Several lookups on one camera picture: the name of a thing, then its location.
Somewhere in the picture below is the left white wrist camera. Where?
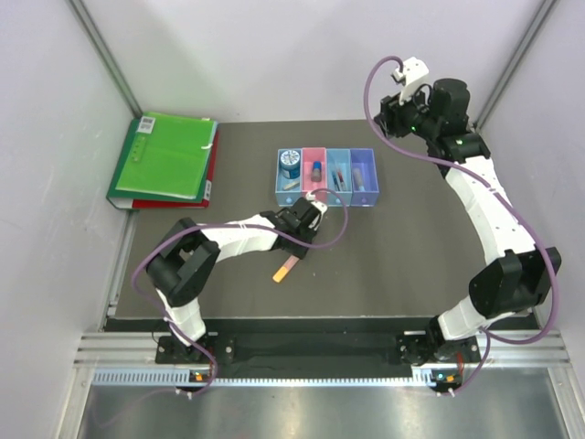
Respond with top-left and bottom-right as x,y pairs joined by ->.
303,191 -> 328,215

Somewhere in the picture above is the blue pen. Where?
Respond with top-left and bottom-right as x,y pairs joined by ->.
336,166 -> 347,192

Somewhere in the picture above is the small blue capped bottle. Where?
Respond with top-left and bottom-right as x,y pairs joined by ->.
311,161 -> 322,182

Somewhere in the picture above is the light blue highlighter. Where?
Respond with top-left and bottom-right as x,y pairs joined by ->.
352,167 -> 366,192

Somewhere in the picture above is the grey slotted cable duct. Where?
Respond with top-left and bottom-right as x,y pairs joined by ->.
92,369 -> 458,386

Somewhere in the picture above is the blue round tape dispenser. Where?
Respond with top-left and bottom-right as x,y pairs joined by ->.
278,149 -> 302,179

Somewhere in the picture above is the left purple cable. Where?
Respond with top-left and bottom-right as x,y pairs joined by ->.
131,187 -> 349,399

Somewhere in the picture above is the dark green binder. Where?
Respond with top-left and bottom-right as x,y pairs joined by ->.
107,116 -> 208,210

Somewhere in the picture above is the teal blue bin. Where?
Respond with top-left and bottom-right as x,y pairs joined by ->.
326,148 -> 353,207

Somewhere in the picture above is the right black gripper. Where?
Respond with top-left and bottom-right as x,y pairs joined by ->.
375,82 -> 441,142

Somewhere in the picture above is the purple cable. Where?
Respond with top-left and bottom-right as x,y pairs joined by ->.
363,56 -> 562,398
131,187 -> 349,399

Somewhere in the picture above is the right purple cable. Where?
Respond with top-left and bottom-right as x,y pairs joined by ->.
363,56 -> 562,398

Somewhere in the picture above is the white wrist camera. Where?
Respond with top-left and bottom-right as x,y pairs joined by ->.
392,57 -> 430,105
303,191 -> 328,215

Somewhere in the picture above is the pink bin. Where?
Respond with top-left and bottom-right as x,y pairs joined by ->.
301,147 -> 327,198

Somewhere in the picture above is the light blue bin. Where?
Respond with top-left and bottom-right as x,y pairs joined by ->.
274,149 -> 301,207

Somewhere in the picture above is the red folder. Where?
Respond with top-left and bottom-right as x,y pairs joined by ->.
131,131 -> 219,209

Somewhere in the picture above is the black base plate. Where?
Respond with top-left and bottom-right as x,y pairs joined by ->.
154,331 -> 482,367

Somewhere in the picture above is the red pen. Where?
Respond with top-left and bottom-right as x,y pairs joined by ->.
331,169 -> 340,192

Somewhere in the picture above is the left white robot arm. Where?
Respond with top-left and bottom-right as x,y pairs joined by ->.
145,198 -> 327,363

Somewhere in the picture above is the white eraser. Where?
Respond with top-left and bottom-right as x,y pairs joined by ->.
282,180 -> 300,191

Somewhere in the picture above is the green folder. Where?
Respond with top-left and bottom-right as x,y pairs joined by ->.
113,112 -> 218,199

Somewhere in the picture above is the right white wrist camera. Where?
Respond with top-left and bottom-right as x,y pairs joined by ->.
392,57 -> 430,105

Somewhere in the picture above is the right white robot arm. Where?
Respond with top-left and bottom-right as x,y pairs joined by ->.
372,76 -> 561,362

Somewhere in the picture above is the orange highlighter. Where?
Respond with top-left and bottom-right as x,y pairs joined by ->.
272,256 -> 299,284

